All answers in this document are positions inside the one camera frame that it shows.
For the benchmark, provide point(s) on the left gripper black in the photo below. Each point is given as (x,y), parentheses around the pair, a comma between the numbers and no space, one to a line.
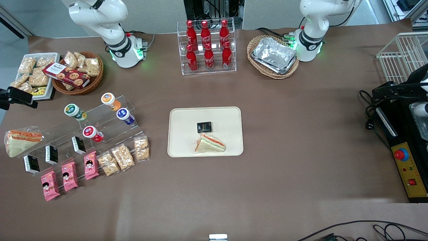
(410,87)

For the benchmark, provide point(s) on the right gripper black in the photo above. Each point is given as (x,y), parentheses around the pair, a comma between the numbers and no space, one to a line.
(4,102)

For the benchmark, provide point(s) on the green gum bottle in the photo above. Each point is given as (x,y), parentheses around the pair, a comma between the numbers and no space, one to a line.
(75,112)

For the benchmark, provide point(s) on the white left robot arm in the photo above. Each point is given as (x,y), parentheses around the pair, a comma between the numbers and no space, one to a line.
(311,40)

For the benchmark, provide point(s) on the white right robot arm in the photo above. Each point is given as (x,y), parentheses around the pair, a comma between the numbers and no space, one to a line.
(117,50)

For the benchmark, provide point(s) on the white rectangular tray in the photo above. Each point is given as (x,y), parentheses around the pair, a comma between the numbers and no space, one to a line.
(53,58)

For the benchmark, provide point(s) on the black white gum box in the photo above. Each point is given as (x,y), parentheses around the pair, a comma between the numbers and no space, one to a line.
(79,145)
(31,164)
(51,154)

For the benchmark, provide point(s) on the red gum bottle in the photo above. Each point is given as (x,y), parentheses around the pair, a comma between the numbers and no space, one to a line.
(92,133)

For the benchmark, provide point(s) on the orange gum bottle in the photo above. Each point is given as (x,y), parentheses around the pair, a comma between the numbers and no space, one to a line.
(110,101)

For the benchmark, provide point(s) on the blue gum bottle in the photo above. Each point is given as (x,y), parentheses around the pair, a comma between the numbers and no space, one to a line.
(125,115)

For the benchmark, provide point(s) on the silver foil tray stack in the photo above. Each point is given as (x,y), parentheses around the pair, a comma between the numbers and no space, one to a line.
(274,55)

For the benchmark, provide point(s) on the beige plastic tray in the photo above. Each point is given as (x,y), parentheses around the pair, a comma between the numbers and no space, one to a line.
(187,140)

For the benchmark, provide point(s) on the flat black gum box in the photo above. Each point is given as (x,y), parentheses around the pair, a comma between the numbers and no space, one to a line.
(204,127)

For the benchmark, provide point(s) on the clear granola snack bag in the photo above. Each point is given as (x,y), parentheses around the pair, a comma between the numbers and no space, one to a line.
(19,80)
(108,164)
(26,86)
(92,67)
(71,59)
(80,58)
(39,78)
(141,148)
(123,157)
(45,61)
(26,65)

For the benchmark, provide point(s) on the yellow snack packet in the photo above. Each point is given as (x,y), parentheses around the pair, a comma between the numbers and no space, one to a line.
(39,91)

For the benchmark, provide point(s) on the black control box yellow panel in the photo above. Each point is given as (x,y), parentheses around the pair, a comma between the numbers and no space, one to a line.
(404,134)

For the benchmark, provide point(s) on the wrapped triangle sandwich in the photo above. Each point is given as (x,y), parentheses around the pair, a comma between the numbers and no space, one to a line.
(209,145)
(20,144)

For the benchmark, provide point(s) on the red cookie box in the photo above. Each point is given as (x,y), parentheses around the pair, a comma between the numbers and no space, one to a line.
(67,75)

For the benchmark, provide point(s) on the red emergency stop button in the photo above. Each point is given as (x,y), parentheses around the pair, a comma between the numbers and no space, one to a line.
(401,154)

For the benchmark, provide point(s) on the dark wicker basket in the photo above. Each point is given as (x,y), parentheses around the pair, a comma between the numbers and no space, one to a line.
(90,85)

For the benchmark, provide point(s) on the metal shelf with equipment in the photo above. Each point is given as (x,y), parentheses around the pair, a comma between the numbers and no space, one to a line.
(404,8)

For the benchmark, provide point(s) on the clear acrylic tiered stand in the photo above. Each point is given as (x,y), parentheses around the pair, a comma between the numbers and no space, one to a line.
(107,134)

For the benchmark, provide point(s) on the pink snack packet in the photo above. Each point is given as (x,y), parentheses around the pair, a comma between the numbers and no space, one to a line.
(50,185)
(69,176)
(91,165)

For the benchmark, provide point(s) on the light wicker basket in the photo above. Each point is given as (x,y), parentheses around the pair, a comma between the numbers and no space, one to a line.
(257,68)

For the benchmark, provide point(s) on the red cola bottle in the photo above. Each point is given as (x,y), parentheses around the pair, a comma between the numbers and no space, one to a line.
(191,33)
(205,33)
(227,57)
(209,58)
(224,31)
(192,60)

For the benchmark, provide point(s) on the clear acrylic bottle rack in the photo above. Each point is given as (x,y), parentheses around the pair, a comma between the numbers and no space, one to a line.
(215,71)

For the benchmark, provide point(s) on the black equipment rack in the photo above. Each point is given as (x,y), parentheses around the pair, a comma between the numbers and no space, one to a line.
(200,8)

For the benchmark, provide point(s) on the small white device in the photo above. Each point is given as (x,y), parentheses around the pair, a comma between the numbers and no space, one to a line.
(218,237)

